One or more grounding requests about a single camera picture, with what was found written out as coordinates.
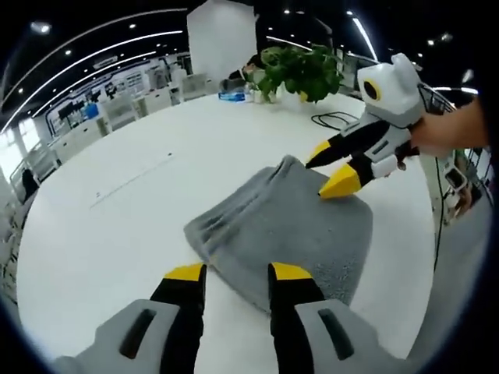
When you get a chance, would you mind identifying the white table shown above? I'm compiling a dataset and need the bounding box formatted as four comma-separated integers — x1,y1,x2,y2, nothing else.
15,91,449,364

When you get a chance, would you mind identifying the row of white cabinets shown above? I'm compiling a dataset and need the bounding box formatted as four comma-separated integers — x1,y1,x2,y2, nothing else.
46,79,219,157

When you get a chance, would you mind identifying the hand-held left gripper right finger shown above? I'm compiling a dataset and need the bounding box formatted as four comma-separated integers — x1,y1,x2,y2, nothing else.
267,261,395,374

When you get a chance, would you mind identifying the grey towel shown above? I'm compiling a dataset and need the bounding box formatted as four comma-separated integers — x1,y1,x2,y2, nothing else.
182,154,374,315

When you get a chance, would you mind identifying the person's right hand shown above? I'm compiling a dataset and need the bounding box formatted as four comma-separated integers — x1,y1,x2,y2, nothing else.
409,110,460,157

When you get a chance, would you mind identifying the green potted plant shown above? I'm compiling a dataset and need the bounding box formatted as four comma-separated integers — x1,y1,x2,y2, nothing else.
256,44,345,106

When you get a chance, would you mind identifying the dark bulky object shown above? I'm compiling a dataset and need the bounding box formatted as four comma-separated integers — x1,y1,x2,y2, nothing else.
20,168,41,201

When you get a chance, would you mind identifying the black coiled cable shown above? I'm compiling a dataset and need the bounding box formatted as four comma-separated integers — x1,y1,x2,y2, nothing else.
310,111,363,130

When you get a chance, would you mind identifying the white pillar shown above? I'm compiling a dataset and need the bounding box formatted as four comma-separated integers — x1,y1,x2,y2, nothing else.
186,0,259,76

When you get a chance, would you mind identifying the blue packet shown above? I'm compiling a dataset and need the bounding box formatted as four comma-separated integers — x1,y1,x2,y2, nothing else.
217,88,250,104

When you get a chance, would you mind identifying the white frame chair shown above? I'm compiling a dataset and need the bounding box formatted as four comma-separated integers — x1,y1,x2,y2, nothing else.
441,154,476,220

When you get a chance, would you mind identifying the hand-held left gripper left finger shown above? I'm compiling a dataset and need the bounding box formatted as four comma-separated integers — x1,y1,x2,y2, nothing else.
52,263,208,374

